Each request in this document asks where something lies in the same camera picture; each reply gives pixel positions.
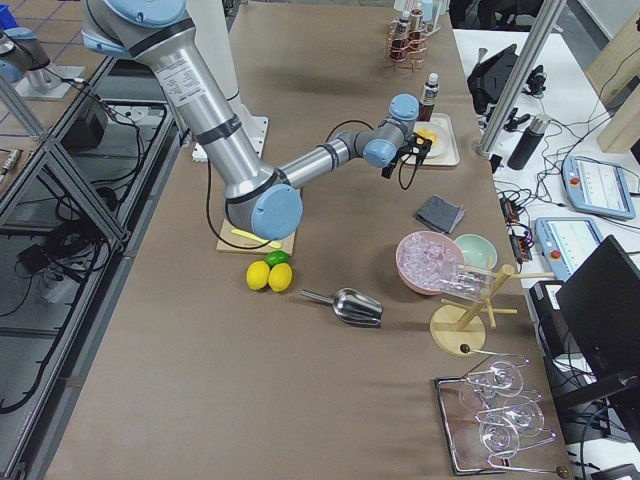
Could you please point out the wooden cutting board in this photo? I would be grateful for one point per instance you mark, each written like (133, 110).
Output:
(235, 244)

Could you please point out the pink bowl with ice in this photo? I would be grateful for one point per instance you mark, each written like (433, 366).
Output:
(420, 256)

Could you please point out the upper teach pendant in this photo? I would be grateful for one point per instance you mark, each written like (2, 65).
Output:
(597, 187)

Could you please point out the teach pendant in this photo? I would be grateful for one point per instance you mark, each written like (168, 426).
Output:
(597, 187)
(566, 242)

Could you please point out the tea bottle on tray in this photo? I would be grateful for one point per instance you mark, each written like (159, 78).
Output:
(428, 97)

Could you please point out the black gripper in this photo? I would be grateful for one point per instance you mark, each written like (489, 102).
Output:
(418, 150)

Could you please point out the black monitor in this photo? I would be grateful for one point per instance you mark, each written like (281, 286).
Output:
(600, 305)

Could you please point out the green bowl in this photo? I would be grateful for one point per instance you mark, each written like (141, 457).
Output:
(477, 251)

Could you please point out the lower yellow lemon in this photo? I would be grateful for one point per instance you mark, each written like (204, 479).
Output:
(280, 277)

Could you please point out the white rabbit tray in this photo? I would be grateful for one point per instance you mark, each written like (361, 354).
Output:
(451, 157)

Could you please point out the clear glass on mug tree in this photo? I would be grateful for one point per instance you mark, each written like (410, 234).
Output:
(464, 281)

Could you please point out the glazed braided donut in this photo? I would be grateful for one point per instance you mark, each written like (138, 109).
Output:
(428, 135)

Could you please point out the lower clear wine glass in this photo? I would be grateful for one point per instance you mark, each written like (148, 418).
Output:
(502, 430)

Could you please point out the black thermos bottle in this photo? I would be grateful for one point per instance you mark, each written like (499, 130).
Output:
(528, 142)

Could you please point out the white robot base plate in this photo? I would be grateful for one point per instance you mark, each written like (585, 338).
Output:
(255, 127)

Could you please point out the aluminium frame post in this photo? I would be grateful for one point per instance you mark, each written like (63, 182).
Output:
(536, 39)

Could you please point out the lower teach pendant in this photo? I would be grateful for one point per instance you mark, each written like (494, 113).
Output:
(566, 242)

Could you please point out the copper wire bottle rack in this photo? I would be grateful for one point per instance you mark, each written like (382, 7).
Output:
(413, 56)

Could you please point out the mirrored glass rack tray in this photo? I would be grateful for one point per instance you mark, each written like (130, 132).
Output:
(468, 455)

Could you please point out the yellow plastic knife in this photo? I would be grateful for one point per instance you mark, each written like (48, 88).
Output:
(253, 237)

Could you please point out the green lime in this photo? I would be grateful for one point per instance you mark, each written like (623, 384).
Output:
(276, 257)

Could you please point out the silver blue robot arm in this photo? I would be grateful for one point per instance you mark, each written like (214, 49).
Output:
(162, 35)

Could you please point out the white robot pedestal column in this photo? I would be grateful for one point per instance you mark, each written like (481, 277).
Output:
(213, 42)

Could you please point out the metal ice scoop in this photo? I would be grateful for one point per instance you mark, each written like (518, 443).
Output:
(352, 307)

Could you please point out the clear wine glass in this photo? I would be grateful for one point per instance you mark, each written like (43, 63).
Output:
(502, 430)
(485, 389)

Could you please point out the grey folded cloth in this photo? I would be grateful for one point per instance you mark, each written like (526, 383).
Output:
(440, 215)

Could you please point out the upper yellow lemon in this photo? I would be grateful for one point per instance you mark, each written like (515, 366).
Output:
(257, 275)

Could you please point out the yellow lemon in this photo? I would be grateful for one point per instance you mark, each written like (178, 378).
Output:
(257, 275)
(280, 277)

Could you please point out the white round plate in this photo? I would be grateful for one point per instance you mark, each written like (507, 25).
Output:
(444, 138)

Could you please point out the tea bottle in rack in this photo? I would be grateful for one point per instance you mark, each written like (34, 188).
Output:
(400, 35)

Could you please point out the upper clear wine glass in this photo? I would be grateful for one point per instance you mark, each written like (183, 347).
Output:
(485, 389)

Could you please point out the wooden mug tree stand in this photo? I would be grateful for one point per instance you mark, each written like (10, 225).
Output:
(457, 327)

